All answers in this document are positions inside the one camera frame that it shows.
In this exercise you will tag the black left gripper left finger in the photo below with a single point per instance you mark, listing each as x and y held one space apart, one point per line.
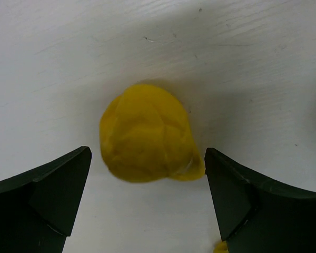
38 207

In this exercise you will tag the yellow fake lemon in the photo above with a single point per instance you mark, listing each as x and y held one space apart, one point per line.
145 136

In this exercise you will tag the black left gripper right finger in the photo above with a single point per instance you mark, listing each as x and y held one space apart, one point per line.
256 213

